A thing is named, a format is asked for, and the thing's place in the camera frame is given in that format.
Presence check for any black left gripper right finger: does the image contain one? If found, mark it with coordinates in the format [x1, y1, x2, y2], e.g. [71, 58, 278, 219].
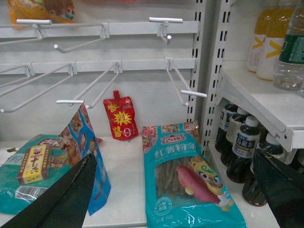
[252, 149, 304, 228]

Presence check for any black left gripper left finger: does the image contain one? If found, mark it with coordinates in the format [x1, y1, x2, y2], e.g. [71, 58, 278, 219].
[2, 153, 97, 228]

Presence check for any clear water bottle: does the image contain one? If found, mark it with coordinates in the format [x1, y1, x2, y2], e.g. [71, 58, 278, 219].
[273, 0, 304, 92]

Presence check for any dark tea bottle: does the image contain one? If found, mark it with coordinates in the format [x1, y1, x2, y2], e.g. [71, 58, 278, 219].
[220, 107, 248, 166]
[227, 116, 261, 183]
[215, 102, 238, 153]
[242, 133, 285, 207]

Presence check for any upper white shelf board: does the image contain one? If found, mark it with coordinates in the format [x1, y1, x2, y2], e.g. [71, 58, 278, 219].
[216, 61, 304, 152]

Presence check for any yellow drink bottle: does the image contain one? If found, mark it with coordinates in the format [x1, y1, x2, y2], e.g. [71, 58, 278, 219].
[256, 0, 297, 81]
[246, 0, 279, 72]

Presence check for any dark tea bottle front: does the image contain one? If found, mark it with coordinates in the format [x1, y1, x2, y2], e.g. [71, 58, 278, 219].
[242, 133, 285, 207]

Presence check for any teal noodle bag left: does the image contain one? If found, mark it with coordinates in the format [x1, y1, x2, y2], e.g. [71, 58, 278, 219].
[0, 135, 80, 215]

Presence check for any small yellow red box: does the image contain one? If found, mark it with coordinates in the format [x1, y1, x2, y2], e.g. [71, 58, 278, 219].
[17, 144, 51, 185]

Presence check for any blue snack bag standing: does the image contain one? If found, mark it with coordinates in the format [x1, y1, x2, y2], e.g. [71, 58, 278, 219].
[57, 104, 111, 216]

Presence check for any dark tea bottle rear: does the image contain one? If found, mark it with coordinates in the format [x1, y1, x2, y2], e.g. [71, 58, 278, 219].
[215, 102, 238, 153]

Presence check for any red sauce pouch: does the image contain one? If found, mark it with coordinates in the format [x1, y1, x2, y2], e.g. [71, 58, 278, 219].
[103, 90, 139, 141]

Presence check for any teal sweet potato noodle bag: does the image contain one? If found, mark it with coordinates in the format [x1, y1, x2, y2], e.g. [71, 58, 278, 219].
[142, 122, 246, 228]

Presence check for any white peg hook centre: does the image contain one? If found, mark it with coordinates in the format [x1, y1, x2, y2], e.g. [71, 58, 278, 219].
[56, 61, 123, 109]

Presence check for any white peg hook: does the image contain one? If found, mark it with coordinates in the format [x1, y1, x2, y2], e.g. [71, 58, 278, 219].
[56, 61, 123, 109]
[0, 19, 52, 46]
[149, 17, 183, 45]
[164, 57, 208, 106]

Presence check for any white peg hook upper left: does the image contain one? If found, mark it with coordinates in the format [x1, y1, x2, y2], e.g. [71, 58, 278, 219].
[0, 19, 52, 46]

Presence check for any orange snack bag hanging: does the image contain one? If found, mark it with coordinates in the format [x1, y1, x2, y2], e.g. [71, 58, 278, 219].
[7, 0, 75, 25]

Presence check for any white peg hook upper right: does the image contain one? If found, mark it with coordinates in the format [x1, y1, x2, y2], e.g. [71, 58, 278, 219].
[149, 17, 183, 45]

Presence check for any lower white hook rail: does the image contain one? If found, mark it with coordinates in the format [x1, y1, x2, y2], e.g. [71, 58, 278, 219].
[0, 57, 196, 76]

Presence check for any white hook rail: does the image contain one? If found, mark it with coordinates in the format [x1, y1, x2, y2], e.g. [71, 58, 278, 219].
[0, 21, 199, 38]
[0, 57, 196, 76]

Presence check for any white upright slotted post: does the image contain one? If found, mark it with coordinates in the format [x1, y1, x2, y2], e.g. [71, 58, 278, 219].
[187, 0, 233, 153]

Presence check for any upper white hook rail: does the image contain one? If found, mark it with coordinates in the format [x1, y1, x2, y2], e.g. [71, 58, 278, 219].
[0, 21, 199, 38]

